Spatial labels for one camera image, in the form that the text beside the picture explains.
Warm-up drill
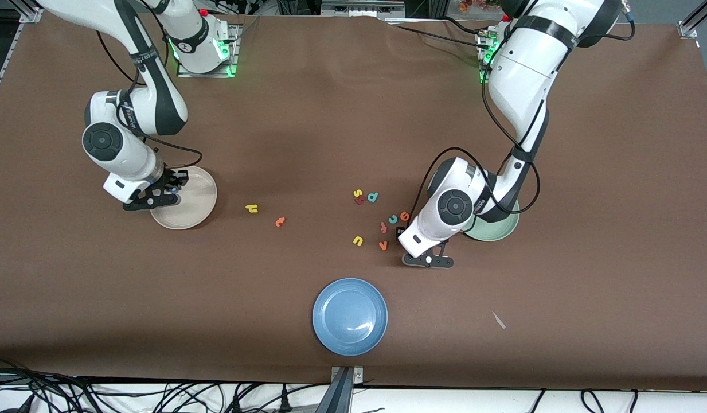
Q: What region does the silver camera mount bracket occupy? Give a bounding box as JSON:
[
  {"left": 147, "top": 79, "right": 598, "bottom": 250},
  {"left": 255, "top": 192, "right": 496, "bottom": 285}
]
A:
[{"left": 330, "top": 366, "right": 364, "bottom": 384}]

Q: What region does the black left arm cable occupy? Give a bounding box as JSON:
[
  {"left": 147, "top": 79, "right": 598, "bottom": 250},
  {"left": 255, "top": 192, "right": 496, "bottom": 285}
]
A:
[{"left": 411, "top": 14, "right": 638, "bottom": 221}]

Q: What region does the brown table cover sheet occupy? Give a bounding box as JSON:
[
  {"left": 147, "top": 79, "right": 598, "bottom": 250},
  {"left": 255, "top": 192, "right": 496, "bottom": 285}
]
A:
[{"left": 0, "top": 10, "right": 707, "bottom": 392}]

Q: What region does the blue round plate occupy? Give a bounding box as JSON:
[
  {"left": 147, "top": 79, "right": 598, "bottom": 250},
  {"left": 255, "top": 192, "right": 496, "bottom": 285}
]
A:
[{"left": 312, "top": 278, "right": 388, "bottom": 357}]

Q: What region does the silver metal frame piece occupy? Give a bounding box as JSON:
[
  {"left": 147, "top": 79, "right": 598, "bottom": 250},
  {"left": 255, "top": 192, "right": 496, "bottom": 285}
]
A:
[{"left": 321, "top": 0, "right": 405, "bottom": 18}]

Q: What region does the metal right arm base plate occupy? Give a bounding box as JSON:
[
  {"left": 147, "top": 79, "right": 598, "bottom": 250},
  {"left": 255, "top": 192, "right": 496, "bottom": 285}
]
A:
[{"left": 177, "top": 24, "right": 242, "bottom": 79}]

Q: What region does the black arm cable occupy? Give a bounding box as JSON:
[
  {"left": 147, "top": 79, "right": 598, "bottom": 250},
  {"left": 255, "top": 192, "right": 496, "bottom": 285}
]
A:
[
  {"left": 95, "top": 29, "right": 204, "bottom": 173},
  {"left": 411, "top": 14, "right": 638, "bottom": 221}
]

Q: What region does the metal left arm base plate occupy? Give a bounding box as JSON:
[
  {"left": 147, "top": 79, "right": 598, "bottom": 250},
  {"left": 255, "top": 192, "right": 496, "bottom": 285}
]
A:
[{"left": 475, "top": 29, "right": 500, "bottom": 85}]

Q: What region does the aluminium frame rail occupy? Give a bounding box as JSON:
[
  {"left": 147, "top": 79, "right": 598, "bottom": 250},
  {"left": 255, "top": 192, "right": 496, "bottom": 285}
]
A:
[
  {"left": 677, "top": 0, "right": 707, "bottom": 40},
  {"left": 0, "top": 7, "right": 44, "bottom": 112}
]

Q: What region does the beige round plate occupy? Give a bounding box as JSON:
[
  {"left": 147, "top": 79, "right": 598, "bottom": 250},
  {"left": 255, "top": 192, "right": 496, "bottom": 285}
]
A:
[{"left": 149, "top": 166, "right": 218, "bottom": 230}]

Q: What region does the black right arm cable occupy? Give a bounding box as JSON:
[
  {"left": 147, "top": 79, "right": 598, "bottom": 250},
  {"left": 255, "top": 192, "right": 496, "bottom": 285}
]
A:
[{"left": 95, "top": 29, "right": 204, "bottom": 173}]

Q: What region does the pale green round plate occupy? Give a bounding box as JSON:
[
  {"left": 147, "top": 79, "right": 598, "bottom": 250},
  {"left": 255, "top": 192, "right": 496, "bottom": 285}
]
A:
[{"left": 463, "top": 198, "right": 521, "bottom": 242}]

